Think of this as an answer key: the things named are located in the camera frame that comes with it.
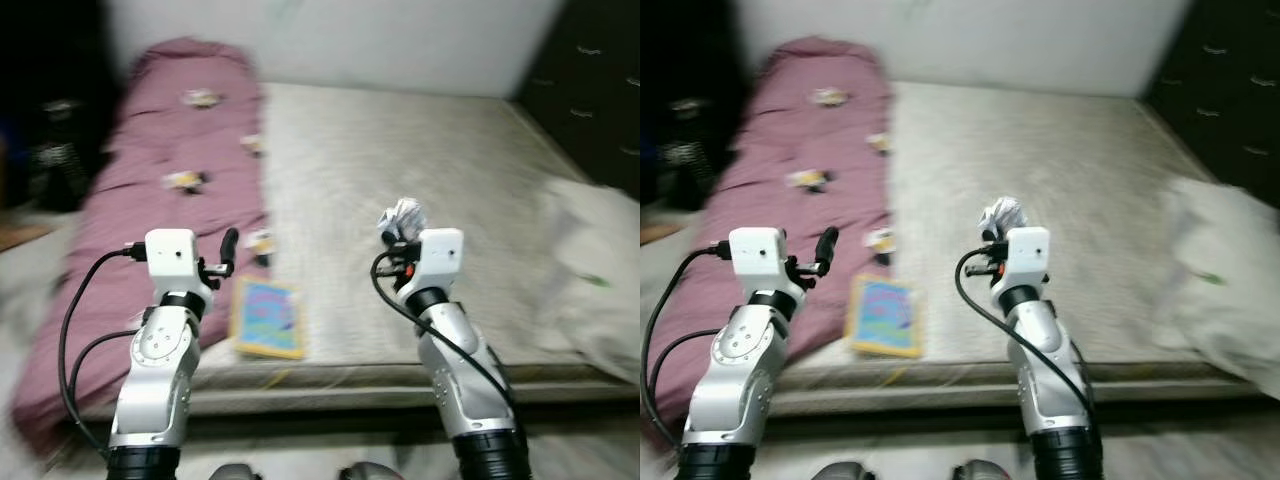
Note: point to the white paper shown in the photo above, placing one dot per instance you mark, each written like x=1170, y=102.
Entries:
x=405, y=215
x=1005, y=214

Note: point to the colourful yellow-edged picture book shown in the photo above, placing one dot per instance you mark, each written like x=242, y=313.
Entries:
x=265, y=318
x=885, y=316

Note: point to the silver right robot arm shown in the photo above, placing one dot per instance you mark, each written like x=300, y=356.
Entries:
x=1045, y=370
x=460, y=370

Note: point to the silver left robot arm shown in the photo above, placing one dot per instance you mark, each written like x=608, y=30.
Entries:
x=735, y=380
x=160, y=380

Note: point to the grey quilted mattress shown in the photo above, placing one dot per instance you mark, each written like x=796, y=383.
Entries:
x=400, y=150
x=1020, y=150

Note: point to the pink blanket with penguin prints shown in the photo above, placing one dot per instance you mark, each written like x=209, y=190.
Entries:
x=150, y=140
x=780, y=140

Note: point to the white pillow with tree print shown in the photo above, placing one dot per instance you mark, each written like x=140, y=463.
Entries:
x=600, y=260
x=1220, y=260

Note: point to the grey left robot leg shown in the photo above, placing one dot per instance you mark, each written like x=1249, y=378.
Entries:
x=842, y=472
x=235, y=472

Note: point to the grey robot leg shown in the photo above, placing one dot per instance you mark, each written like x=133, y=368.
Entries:
x=980, y=471
x=370, y=472
x=842, y=472
x=235, y=472

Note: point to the grey right robot leg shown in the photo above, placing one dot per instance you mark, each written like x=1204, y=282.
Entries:
x=980, y=471
x=370, y=472

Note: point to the dark tufted headboard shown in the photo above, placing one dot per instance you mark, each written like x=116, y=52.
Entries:
x=590, y=80
x=1220, y=80

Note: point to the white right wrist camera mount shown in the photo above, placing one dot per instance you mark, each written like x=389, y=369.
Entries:
x=1028, y=255
x=440, y=255

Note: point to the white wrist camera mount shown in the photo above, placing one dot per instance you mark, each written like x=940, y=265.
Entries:
x=1028, y=255
x=757, y=255
x=172, y=255
x=440, y=255

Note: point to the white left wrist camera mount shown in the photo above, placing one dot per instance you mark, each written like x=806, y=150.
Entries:
x=757, y=255
x=172, y=255

